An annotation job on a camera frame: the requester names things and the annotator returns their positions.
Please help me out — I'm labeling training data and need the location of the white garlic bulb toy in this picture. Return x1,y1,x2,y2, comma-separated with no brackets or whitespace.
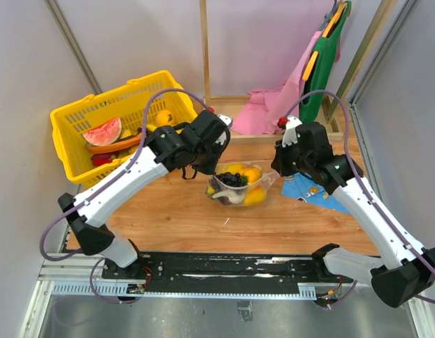
211,189,245,205

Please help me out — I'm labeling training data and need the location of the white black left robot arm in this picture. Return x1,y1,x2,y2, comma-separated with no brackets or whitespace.
58,110,232,279

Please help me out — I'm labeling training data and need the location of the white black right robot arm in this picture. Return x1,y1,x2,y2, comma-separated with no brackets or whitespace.
271,117,435,308

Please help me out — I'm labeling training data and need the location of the watermelon slice toy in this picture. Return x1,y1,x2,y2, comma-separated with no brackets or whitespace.
82,118,122,146

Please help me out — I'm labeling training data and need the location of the wooden clothes rack frame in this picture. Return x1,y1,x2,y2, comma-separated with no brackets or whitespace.
198,0,398,145

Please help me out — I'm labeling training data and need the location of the yellow clothes hanger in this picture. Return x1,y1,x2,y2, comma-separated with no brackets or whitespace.
302,51,319,82

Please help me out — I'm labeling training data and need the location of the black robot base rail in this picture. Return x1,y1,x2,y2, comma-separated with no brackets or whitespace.
101,251,351,298

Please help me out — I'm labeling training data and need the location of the green cloth garment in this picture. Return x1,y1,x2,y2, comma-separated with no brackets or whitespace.
299,1,352,123

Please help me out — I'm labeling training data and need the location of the long yellow banana toy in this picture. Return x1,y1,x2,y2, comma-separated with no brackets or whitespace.
206,163,247,196

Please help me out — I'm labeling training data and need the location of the orange hot dog toy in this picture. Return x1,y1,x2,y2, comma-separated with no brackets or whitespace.
86,134,143,154

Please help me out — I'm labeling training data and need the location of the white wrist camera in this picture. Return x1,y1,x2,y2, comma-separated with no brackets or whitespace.
277,116,302,148
201,109,233,146

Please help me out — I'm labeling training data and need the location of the clear zip top bag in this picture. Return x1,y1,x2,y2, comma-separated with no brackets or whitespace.
205,161,279,206

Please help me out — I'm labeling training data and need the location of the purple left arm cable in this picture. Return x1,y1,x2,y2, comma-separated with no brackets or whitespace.
39,87,215,306

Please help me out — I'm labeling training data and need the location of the dark blue grape bunch toy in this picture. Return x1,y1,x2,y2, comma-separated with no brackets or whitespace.
210,172,246,189

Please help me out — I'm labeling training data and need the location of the orange fruit toy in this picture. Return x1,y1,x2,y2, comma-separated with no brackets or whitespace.
156,109,176,127

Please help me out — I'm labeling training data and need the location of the blue cartoon print cloth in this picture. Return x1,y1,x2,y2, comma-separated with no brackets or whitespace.
281,173,349,214

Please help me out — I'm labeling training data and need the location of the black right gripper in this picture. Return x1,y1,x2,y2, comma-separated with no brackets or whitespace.
272,136,313,177

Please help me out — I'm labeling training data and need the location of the yellow plastic shopping basket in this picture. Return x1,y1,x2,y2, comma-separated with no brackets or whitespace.
50,70,181,189

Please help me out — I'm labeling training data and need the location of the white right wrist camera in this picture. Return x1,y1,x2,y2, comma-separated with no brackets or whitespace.
277,116,302,148

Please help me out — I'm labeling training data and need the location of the red chili pepper toy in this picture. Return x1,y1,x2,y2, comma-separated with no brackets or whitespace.
90,154,115,167

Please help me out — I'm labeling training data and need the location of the yellow bell pepper toy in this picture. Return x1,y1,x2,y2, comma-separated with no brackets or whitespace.
238,167,263,185

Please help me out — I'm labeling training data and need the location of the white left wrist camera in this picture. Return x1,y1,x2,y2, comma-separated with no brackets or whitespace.
201,109,233,146

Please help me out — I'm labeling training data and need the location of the pink cloth garment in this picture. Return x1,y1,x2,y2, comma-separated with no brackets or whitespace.
232,30,322,135

